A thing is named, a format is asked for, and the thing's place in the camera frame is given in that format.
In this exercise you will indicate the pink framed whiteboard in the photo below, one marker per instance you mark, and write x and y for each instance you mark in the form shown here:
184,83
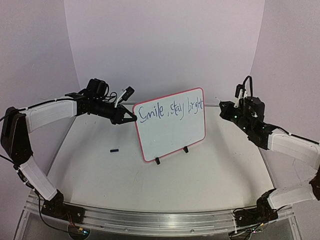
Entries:
170,123

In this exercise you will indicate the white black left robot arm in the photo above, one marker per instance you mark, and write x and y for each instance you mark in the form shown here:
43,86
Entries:
95,99

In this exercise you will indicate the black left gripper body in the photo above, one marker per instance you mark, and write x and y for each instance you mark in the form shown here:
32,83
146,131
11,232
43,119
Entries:
98,110

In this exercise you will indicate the aluminium table edge rail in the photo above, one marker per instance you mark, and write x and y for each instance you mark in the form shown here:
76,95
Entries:
99,105

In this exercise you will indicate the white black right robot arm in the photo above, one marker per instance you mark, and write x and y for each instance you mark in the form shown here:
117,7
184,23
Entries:
302,149

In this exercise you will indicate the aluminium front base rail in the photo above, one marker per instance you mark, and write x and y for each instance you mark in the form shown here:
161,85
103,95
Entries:
155,224

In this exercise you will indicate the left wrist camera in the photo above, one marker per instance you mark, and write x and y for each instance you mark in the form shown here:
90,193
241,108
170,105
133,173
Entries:
124,96

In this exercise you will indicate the wire whiteboard stand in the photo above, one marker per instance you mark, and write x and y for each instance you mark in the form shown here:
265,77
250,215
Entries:
171,155

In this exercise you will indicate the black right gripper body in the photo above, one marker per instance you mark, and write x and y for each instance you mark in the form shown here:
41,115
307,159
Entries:
227,110

